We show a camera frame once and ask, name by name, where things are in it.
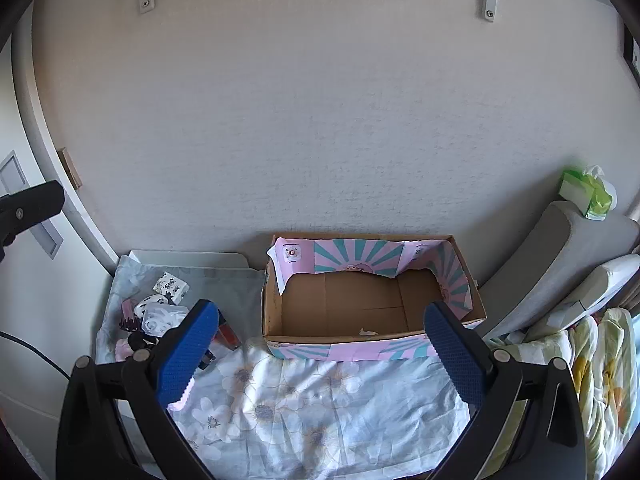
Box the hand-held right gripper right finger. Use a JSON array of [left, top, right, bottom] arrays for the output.
[[424, 301, 587, 480]]

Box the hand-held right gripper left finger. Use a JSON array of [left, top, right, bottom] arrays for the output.
[[56, 299, 221, 480]]

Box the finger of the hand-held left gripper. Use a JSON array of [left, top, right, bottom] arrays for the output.
[[0, 181, 65, 263]]

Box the white tape roll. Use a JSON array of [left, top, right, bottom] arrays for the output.
[[142, 306, 190, 338]]

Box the red lipstick with black cap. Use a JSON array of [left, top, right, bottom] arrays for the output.
[[216, 316, 242, 352]]

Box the black hair claw clip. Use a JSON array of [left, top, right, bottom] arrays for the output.
[[127, 332, 161, 353]]

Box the white printed sock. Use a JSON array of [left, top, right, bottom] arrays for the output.
[[134, 294, 173, 318]]

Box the white printed tissue pack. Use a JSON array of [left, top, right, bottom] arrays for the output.
[[152, 271, 191, 298]]

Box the cardboard box with pink lining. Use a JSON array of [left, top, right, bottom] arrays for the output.
[[261, 232, 488, 363]]

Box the small wooden block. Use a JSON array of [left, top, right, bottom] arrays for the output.
[[56, 147, 83, 190]]

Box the pale floral blanket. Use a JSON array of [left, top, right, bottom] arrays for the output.
[[95, 252, 483, 480]]

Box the grey cushion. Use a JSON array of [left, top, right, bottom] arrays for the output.
[[477, 200, 640, 341]]

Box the yellow floral quilt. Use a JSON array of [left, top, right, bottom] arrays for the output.
[[492, 307, 640, 480]]

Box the white cushion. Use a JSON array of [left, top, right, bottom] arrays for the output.
[[525, 254, 640, 343]]

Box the green tissue pack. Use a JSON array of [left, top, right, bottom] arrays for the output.
[[558, 164, 618, 221]]

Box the black cable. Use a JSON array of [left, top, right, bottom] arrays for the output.
[[0, 331, 71, 381]]

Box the dark picture frame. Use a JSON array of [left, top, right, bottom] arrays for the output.
[[622, 22, 640, 83]]

